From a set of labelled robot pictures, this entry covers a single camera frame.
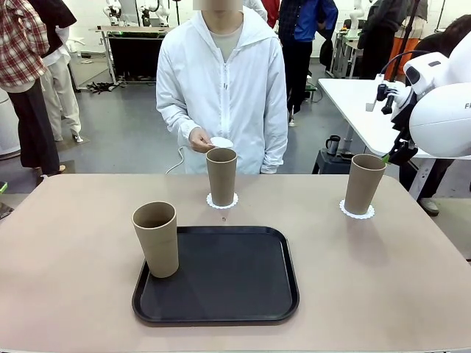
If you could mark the grey background desk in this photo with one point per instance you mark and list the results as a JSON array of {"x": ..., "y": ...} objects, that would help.
[{"x": 347, "y": 44}]

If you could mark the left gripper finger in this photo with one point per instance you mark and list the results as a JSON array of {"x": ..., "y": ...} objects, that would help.
[
  {"x": 5, "y": 211},
  {"x": 3, "y": 187}
]

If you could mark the person's right hand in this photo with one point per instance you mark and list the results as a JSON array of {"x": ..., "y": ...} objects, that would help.
[{"x": 200, "y": 140}]

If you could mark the person in blue jacket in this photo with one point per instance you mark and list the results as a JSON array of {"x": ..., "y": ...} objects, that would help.
[{"x": 307, "y": 25}]

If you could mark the black tripod pole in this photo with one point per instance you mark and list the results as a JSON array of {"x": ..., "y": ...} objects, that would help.
[{"x": 406, "y": 36}]

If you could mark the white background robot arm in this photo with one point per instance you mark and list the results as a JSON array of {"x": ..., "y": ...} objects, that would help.
[
  {"x": 355, "y": 18},
  {"x": 160, "y": 11},
  {"x": 112, "y": 11}
]

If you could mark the black flat pouch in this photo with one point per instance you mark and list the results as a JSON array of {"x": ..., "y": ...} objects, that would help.
[{"x": 346, "y": 156}]

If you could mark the person in orange trousers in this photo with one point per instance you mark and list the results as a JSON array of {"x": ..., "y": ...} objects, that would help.
[{"x": 412, "y": 44}]

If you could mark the person in plaid shirt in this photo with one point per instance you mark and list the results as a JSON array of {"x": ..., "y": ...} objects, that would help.
[{"x": 22, "y": 44}]

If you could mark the person's left forearm white sleeve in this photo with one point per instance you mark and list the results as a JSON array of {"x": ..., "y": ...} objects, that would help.
[{"x": 274, "y": 147}]

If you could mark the black step stool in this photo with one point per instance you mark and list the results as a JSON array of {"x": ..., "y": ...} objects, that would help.
[{"x": 331, "y": 165}]

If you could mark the person in white jacket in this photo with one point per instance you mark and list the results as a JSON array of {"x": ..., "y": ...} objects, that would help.
[{"x": 221, "y": 92}]

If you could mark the white round pedestal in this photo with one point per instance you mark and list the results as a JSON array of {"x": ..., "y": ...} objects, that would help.
[{"x": 8, "y": 125}]

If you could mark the workbench with black panel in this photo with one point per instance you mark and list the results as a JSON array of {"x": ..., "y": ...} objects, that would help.
[{"x": 136, "y": 55}]

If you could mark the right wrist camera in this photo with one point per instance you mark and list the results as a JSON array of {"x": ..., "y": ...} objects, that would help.
[{"x": 386, "y": 97}]

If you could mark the black plastic serving tray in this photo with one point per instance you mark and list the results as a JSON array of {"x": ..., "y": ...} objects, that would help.
[{"x": 228, "y": 287}]

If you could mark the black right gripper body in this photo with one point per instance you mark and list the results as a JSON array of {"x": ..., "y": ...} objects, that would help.
[{"x": 403, "y": 134}]

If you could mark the black backpack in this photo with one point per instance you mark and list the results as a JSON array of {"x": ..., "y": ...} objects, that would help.
[{"x": 326, "y": 55}]

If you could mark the white scalloped paper coaster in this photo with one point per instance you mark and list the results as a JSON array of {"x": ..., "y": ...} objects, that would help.
[
  {"x": 234, "y": 203},
  {"x": 357, "y": 217},
  {"x": 221, "y": 142}
]

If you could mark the person in dark coat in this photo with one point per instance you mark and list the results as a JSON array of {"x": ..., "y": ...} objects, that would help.
[{"x": 377, "y": 36}]

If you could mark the person's right forearm white sleeve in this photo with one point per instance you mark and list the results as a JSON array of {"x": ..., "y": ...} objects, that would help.
[{"x": 178, "y": 117}]

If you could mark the black travel mug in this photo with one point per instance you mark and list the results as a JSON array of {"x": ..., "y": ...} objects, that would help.
[{"x": 332, "y": 146}]

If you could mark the tall brown paper cup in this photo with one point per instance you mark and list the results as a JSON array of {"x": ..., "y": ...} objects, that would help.
[
  {"x": 364, "y": 187},
  {"x": 221, "y": 176},
  {"x": 158, "y": 250}
]

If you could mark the white chair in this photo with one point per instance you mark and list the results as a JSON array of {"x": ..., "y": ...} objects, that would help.
[{"x": 76, "y": 44}]

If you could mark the white rounded table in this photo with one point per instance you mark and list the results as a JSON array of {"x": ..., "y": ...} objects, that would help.
[{"x": 353, "y": 106}]

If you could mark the person in white trousers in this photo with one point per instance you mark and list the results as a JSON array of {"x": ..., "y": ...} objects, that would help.
[{"x": 62, "y": 92}]

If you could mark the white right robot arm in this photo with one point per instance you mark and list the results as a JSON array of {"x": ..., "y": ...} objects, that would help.
[{"x": 441, "y": 121}]

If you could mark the person in red top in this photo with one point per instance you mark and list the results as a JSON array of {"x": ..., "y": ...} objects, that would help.
[{"x": 273, "y": 13}]

